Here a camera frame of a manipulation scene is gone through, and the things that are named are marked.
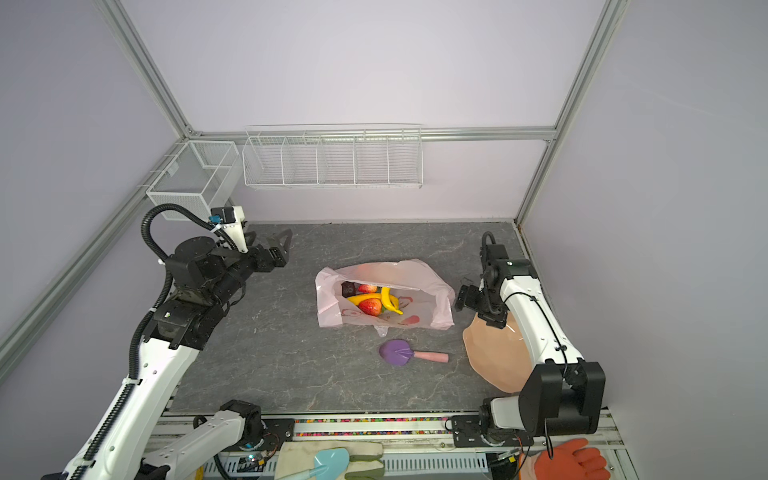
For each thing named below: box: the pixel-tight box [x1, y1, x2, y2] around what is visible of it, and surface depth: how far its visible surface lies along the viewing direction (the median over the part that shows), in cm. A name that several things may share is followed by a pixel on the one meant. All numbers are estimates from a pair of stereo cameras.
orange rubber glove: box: [535, 438, 611, 480], surface depth 70 cm
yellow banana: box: [347, 287, 404, 315], surface depth 95 cm
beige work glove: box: [275, 441, 385, 480], surface depth 71 cm
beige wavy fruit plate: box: [462, 311, 533, 393], surface depth 85 cm
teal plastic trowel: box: [281, 447, 350, 480], surface depth 70 cm
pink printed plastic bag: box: [315, 259, 455, 337], surface depth 75 cm
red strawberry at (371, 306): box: [358, 298, 382, 317], surface depth 94 cm
